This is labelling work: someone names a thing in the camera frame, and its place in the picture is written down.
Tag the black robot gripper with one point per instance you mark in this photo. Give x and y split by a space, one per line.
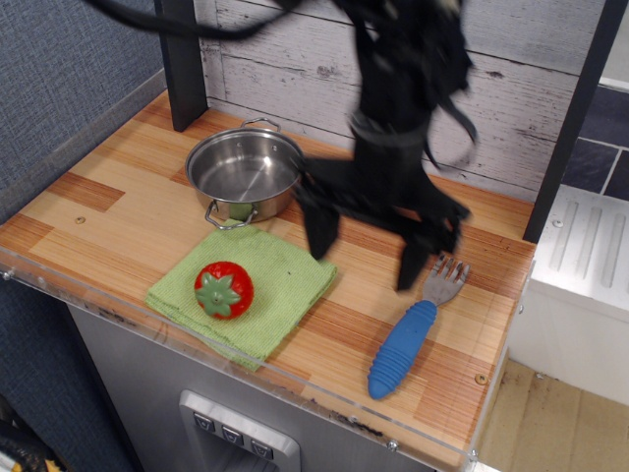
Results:
384 185

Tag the blue handled metal fork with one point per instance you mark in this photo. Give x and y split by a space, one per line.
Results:
397 354

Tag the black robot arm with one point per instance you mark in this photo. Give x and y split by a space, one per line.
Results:
412 58

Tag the green folded cloth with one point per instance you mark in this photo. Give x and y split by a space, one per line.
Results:
288 281

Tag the stainless steel pot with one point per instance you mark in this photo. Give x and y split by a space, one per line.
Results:
249 173

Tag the red toy strawberry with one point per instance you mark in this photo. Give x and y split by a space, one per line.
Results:
224 290

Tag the white toy sink unit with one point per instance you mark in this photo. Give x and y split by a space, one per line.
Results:
572 322

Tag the grey toy fridge cabinet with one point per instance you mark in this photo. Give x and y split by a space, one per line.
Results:
188 409

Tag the dark left upright post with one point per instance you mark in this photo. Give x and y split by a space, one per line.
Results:
182 66

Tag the dark upright post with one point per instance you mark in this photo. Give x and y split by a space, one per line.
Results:
182 66
605 33

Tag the dark right upright post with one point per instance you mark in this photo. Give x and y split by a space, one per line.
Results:
605 33

